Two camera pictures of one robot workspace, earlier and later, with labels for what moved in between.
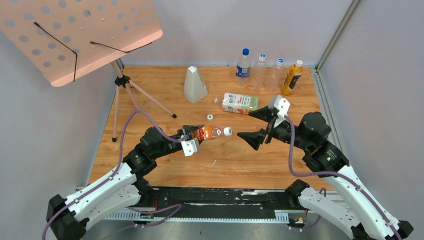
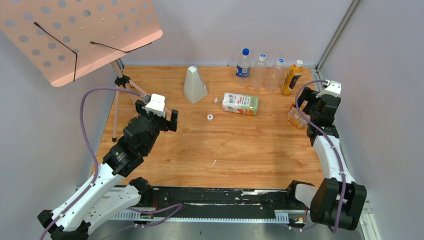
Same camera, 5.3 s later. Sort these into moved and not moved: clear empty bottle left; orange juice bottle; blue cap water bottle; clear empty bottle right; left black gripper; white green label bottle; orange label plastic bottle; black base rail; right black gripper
Moved: left black gripper; orange label plastic bottle; right black gripper
Not moved: blue cap water bottle; orange juice bottle; clear empty bottle left; clear empty bottle right; black base rail; white green label bottle
